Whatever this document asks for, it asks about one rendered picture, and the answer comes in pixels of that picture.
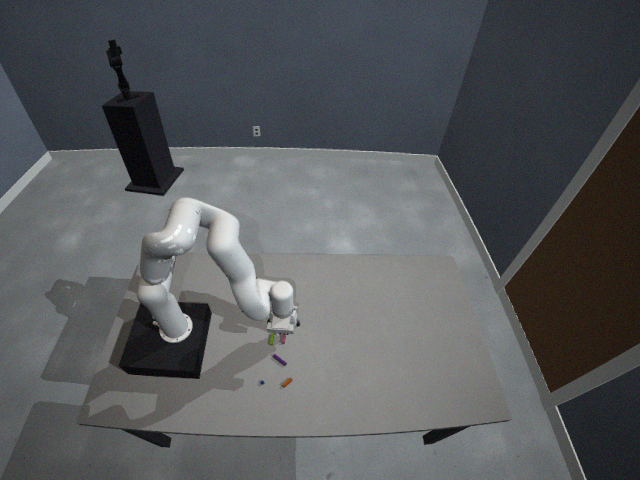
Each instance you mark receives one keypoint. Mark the purple rod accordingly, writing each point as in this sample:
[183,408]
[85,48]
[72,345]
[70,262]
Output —
[279,359]

